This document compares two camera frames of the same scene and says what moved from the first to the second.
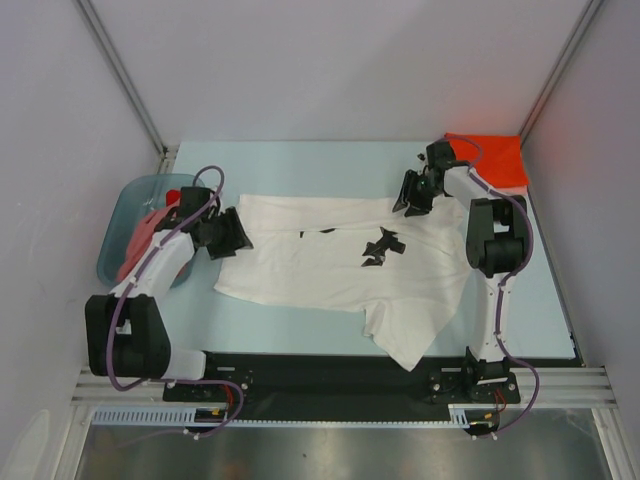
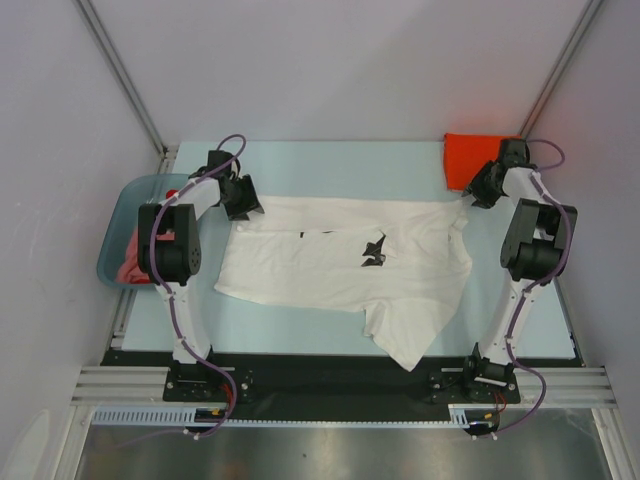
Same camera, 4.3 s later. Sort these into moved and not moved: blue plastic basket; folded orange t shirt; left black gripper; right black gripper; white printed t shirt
Moved: right black gripper; left black gripper
Not moved: blue plastic basket; white printed t shirt; folded orange t shirt
